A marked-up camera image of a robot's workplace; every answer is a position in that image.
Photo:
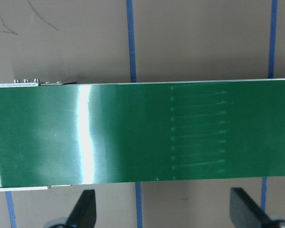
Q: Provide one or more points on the green conveyor belt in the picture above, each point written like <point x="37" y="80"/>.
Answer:
<point x="142" y="133"/>

